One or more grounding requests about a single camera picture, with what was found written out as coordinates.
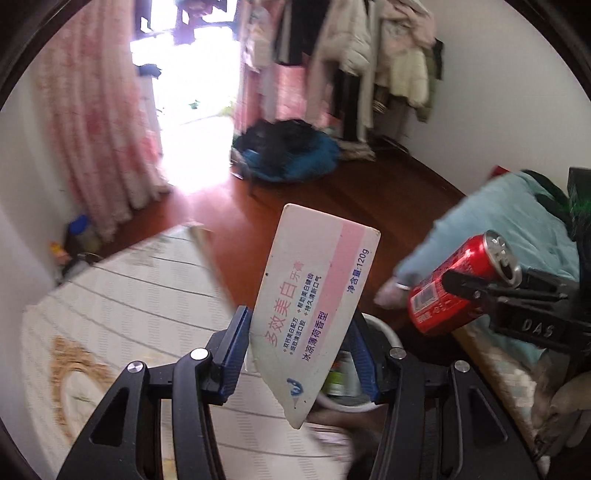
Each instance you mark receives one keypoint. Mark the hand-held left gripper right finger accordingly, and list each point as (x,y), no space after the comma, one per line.
(364,364)

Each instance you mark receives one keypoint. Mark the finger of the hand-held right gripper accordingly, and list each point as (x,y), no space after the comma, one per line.
(466,285)
(545,282)

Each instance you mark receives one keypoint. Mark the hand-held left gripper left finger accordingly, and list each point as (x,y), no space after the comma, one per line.
(235,341)

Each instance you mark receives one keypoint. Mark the green carton box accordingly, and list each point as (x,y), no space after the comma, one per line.
(341,376)

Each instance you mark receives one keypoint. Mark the red soda can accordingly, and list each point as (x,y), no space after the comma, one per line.
(461,258)

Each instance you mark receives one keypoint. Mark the white round trash bin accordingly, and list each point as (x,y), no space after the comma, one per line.
(385,332)

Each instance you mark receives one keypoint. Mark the white pink toothpaste tube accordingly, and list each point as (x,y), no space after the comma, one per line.
(314,300)

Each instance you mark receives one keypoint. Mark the person's right hand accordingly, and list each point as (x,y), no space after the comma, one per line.
(565,420)

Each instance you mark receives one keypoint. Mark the beige patterned bed sheet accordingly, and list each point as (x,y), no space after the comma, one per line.
(503,369)

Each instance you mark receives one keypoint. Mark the light blue blanket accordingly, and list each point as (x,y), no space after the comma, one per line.
(485,217)

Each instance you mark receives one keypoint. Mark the white diamond patterned tablecloth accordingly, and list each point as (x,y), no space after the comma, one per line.
(138,300)

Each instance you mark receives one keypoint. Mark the red cloth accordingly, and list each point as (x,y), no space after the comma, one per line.
(501,171)

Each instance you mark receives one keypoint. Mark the black metal clothes rack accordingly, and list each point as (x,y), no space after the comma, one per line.
(252,187)

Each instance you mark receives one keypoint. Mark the white cloth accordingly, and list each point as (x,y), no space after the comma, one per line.
(358,150)

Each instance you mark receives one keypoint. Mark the jar with blue lid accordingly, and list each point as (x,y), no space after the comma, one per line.
(83,233)

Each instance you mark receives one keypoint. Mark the pile of dark blue clothes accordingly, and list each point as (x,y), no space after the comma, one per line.
(295,157)

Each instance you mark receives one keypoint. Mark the olive green jacket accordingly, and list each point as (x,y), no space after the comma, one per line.
(434,83)

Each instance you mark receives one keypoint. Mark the black white striped trousers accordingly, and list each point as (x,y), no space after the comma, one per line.
(351,106)

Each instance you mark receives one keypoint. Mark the cream fluffy coat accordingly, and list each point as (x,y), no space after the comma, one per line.
(411,74)

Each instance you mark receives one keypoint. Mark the green potted plant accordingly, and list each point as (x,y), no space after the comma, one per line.
(194,104)
(227,110)

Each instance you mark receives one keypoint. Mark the pink fluffy coat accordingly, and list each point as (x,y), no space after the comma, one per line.
(411,23)

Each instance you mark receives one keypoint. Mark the white puffer jacket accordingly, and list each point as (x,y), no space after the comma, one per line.
(351,41)

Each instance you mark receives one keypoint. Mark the black hanging garment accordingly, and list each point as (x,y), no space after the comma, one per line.
(295,32)

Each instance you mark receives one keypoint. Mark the dark hanging laundry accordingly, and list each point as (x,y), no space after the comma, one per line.
(184,23)

